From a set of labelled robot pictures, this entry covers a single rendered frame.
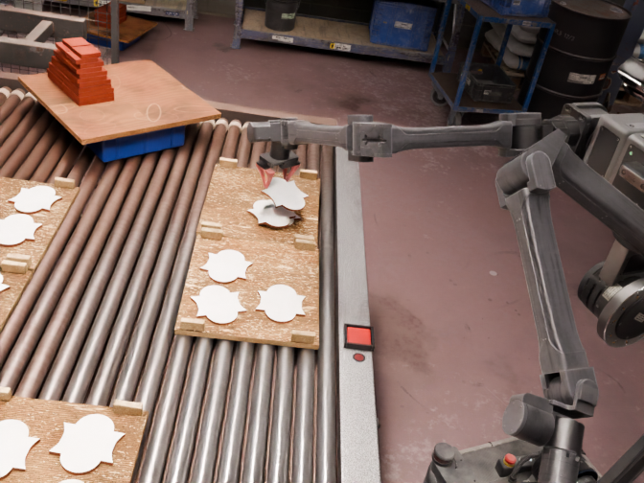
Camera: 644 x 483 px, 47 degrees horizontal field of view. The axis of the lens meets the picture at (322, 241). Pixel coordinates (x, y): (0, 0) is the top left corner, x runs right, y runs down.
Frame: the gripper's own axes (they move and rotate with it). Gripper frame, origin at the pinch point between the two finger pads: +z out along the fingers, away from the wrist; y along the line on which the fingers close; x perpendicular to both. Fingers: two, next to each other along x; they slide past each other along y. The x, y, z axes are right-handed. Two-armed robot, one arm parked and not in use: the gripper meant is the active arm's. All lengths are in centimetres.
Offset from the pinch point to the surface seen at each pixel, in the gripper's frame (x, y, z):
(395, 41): 245, 332, 84
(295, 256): -22.8, -9.7, 9.6
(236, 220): -0.1, -13.9, 9.3
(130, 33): 342, 143, 88
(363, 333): -57, -15, 11
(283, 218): -7.9, -2.5, 7.8
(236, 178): 19.9, 0.5, 9.2
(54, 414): -40, -89, 9
